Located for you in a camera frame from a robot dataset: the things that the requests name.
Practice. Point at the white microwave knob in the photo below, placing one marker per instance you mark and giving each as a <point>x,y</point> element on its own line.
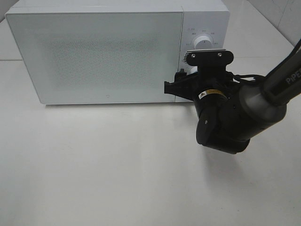
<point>193,70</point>
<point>203,41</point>

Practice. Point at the white microwave oven body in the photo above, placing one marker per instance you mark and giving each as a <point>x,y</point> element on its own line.
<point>198,16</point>

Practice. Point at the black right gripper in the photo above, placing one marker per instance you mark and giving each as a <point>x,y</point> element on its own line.
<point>189,85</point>

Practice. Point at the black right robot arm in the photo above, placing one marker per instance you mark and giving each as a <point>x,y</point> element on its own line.
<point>233,108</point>

